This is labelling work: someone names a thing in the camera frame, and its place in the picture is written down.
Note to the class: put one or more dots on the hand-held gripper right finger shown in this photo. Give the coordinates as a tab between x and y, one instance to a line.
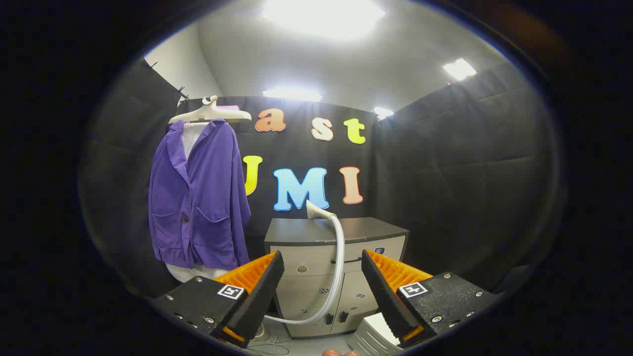
383	291

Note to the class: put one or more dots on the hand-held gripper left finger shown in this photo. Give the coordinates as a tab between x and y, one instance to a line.
262	291

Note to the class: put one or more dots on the purple jacket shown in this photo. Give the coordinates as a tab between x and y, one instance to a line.
207	198

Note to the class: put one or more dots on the cream clothes hanger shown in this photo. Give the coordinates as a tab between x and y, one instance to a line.
212	114

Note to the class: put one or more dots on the grey cabinet with dark top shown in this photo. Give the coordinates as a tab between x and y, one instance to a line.
296	296

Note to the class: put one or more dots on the white ribbed appliance base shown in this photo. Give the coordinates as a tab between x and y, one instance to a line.
371	336

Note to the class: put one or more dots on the black backdrop cloth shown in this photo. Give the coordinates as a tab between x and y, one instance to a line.
470	173

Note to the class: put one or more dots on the white ironing board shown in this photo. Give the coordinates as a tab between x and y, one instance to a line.
190	136

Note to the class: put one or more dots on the large ceiling light panel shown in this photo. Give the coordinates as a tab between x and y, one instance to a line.
321	17

